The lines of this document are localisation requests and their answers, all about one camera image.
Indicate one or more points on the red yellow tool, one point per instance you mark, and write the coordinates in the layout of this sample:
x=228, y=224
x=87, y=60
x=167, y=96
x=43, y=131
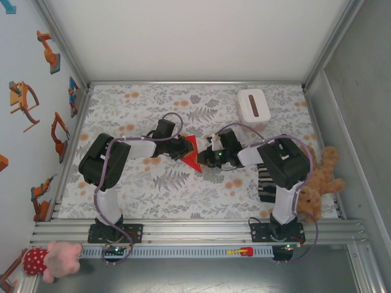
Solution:
x=247, y=251

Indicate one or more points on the red cloth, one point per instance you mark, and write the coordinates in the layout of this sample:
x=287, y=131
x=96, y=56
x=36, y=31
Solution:
x=191, y=140

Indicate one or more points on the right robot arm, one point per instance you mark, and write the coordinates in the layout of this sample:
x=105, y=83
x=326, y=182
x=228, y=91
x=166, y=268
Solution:
x=284, y=164

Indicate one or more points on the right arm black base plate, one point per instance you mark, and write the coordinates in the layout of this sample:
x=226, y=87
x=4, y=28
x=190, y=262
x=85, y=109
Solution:
x=258, y=233

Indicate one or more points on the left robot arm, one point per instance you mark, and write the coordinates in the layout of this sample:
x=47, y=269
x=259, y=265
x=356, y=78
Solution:
x=104, y=161

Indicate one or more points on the blue orange wall sticker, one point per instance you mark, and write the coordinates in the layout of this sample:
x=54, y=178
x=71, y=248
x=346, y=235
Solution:
x=73, y=94

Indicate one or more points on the orange grey gripper sticker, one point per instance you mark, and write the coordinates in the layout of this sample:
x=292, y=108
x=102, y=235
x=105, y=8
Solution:
x=18, y=100

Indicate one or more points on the pink plush pig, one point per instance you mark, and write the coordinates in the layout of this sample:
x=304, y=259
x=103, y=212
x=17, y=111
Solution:
x=64, y=256

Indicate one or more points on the orange block wall sticker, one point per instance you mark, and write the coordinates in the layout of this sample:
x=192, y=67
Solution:
x=3, y=163

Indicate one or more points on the white tissue box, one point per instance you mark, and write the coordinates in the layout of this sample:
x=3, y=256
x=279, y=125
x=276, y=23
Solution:
x=244, y=100

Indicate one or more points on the small circuit board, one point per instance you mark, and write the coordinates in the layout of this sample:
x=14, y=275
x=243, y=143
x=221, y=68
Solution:
x=290, y=247
x=116, y=250

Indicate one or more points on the orange grey wall sticker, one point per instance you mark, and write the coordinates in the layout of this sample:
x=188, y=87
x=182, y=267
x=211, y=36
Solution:
x=9, y=274

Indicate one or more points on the aluminium frame post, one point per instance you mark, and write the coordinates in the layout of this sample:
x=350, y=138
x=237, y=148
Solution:
x=61, y=39
x=333, y=42

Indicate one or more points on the wide aluminium mounting rail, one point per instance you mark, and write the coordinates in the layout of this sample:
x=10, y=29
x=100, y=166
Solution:
x=198, y=233

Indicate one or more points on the aluminium side rail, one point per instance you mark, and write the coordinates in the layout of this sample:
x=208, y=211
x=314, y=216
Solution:
x=71, y=152
x=314, y=122

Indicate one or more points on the thin aluminium cross bar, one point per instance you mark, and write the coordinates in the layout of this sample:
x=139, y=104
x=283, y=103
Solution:
x=195, y=82

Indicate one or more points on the brown teddy bear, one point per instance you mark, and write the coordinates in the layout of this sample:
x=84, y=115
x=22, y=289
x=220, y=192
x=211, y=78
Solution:
x=328, y=174

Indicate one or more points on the floral patterned tablecloth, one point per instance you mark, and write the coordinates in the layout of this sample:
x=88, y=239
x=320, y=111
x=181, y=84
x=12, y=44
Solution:
x=137, y=100

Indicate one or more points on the black white striped sock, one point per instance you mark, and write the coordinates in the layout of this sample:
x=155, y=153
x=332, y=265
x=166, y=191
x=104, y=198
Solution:
x=265, y=186

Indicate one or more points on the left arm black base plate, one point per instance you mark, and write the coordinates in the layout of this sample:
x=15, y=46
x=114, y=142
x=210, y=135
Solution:
x=136, y=232

